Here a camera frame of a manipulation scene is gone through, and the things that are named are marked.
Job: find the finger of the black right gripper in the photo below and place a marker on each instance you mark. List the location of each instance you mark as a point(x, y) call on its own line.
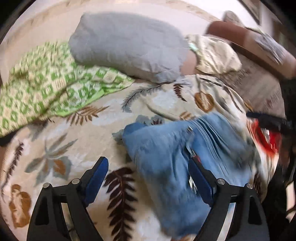
point(272, 123)

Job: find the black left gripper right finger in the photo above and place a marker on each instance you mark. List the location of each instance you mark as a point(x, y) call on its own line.
point(248, 220)

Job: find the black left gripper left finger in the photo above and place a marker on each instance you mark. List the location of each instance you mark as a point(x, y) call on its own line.
point(47, 220)

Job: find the blue denim jeans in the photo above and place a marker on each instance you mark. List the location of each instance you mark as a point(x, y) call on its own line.
point(161, 154)

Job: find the red glass bowl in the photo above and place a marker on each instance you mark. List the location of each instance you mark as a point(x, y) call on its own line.
point(268, 141)

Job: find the striped sofa seat cover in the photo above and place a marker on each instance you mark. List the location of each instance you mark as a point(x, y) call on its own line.
point(259, 88)

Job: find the leaf patterned beige blanket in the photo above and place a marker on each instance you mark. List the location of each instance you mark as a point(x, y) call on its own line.
point(64, 148)

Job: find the grey garment on backrest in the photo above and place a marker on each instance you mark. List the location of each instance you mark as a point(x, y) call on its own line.
point(275, 51)

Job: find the brown sofa backrest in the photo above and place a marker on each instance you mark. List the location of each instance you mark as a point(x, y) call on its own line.
point(244, 42)

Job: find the cream crumpled cloth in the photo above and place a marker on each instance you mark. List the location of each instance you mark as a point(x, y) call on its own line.
point(212, 56)

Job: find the patterned cushion behind backrest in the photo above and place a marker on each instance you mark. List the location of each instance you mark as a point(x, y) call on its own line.
point(231, 17)

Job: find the green checkered quilt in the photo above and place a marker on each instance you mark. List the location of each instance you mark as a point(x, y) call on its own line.
point(48, 82)

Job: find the grey pillow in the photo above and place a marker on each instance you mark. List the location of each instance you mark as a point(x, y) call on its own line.
point(135, 45)

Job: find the framed wall picture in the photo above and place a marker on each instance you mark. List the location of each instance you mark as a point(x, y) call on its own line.
point(253, 7)

